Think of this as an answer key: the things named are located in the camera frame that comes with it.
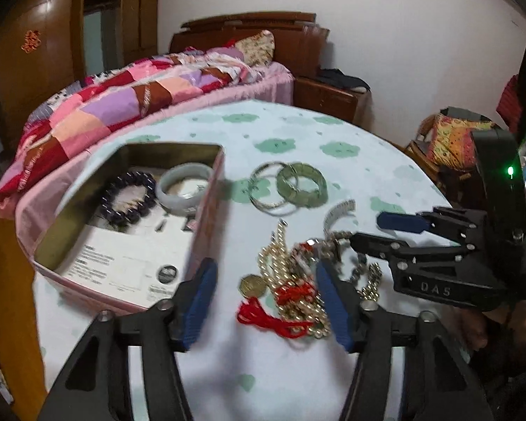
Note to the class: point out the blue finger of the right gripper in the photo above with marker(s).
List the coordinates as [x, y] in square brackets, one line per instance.
[415, 224]

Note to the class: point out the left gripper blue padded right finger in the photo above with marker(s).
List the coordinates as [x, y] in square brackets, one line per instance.
[339, 303]

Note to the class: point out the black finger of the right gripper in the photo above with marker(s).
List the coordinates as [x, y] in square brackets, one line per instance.
[383, 248]

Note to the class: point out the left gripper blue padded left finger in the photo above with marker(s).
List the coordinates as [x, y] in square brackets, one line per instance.
[194, 298]

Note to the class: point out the pale jade bangle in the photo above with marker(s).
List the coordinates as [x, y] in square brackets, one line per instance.
[181, 189]

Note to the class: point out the person's right hand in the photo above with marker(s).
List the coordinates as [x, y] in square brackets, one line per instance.
[473, 324]

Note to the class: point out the gold coin with red tassel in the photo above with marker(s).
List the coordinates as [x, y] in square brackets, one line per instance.
[275, 310]

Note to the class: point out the silver engraved open bangle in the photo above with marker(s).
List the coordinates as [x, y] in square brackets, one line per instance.
[342, 209]

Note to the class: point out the printed paper leaflet in tin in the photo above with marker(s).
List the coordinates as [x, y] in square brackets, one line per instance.
[138, 264]

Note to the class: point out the chair with floral cushion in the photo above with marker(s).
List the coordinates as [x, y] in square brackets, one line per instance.
[444, 149]

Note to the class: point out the pink metal tin box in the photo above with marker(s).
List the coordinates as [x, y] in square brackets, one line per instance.
[121, 191]

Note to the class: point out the thin silver bangle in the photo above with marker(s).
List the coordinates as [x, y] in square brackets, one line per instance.
[262, 190]

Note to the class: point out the cloud pattern tablecloth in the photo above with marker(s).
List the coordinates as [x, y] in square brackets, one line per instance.
[237, 372]

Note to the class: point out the hanging red and black clothes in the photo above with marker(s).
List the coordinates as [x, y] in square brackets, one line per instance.
[512, 104]

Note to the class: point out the dark clothes on nightstand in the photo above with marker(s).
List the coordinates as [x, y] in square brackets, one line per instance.
[336, 78]

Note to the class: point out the wooden nightstand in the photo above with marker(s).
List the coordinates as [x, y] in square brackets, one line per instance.
[347, 105]

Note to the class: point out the bed with pink sheet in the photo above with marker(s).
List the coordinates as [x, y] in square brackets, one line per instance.
[34, 211]

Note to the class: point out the patchwork pink quilt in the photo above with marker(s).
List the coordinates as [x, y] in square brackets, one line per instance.
[93, 113]

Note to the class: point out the floral pillow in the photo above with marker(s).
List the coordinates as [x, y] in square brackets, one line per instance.
[257, 50]

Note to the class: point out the brown wooden wardrobe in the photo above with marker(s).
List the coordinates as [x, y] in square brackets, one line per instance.
[78, 37]

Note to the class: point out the red double happiness sticker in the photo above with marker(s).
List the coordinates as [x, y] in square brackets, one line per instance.
[31, 41]

